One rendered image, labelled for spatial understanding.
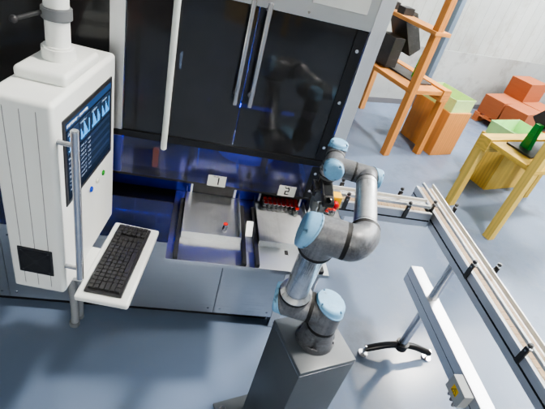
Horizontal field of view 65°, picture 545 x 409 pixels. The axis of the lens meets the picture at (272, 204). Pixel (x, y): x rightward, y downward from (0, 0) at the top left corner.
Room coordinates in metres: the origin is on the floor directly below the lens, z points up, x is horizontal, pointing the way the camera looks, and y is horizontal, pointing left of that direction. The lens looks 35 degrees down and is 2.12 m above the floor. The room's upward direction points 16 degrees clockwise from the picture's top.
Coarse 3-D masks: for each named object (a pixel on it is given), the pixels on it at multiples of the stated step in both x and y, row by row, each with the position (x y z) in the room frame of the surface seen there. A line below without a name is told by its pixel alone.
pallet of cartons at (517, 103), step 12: (516, 84) 7.39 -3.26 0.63; (528, 84) 7.26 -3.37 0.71; (540, 84) 7.40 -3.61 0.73; (492, 96) 7.07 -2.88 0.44; (504, 96) 7.30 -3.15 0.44; (516, 96) 7.32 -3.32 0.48; (528, 96) 7.26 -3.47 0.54; (540, 96) 7.52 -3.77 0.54; (480, 108) 7.09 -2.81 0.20; (492, 108) 6.95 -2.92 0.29; (504, 108) 6.80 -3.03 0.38; (516, 108) 6.76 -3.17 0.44; (528, 108) 6.96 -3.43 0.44; (540, 108) 7.18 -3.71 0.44; (480, 120) 7.12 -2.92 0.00; (528, 120) 6.64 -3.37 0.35
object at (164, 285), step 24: (0, 240) 1.42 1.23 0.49; (96, 240) 1.53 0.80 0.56; (0, 264) 1.41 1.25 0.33; (168, 264) 1.62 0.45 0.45; (0, 288) 1.41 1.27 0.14; (24, 288) 1.44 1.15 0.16; (144, 288) 1.59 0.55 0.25; (168, 288) 1.62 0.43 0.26; (192, 288) 1.66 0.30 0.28; (216, 288) 1.69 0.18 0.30; (240, 288) 1.72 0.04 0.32; (264, 288) 1.76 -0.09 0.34; (240, 312) 1.73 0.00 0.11; (264, 312) 1.77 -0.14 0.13
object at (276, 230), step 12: (264, 216) 1.69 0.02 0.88; (276, 216) 1.72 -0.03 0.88; (288, 216) 1.74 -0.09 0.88; (300, 216) 1.77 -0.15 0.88; (264, 228) 1.60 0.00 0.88; (276, 228) 1.62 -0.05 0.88; (288, 228) 1.65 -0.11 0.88; (264, 240) 1.47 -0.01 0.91; (276, 240) 1.53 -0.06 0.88; (288, 240) 1.56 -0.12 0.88
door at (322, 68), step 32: (256, 32) 1.68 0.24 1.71; (288, 32) 1.71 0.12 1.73; (320, 32) 1.74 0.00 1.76; (352, 32) 1.77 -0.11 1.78; (288, 64) 1.72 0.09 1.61; (320, 64) 1.75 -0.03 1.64; (256, 96) 1.70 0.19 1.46; (288, 96) 1.73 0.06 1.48; (320, 96) 1.76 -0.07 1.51; (256, 128) 1.70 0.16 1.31; (288, 128) 1.74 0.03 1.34; (320, 128) 1.77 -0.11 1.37
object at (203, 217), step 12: (192, 192) 1.71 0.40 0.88; (192, 204) 1.62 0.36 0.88; (204, 204) 1.64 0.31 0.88; (216, 204) 1.67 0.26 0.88; (228, 204) 1.70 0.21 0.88; (192, 216) 1.53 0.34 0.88; (204, 216) 1.56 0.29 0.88; (216, 216) 1.58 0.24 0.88; (228, 216) 1.61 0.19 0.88; (240, 216) 1.59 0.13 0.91; (192, 228) 1.45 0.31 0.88; (204, 228) 1.47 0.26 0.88; (216, 228) 1.50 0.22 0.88; (228, 228) 1.52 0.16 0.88; (240, 228) 1.50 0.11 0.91; (216, 240) 1.42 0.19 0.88; (228, 240) 1.43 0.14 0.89; (240, 240) 1.44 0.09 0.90
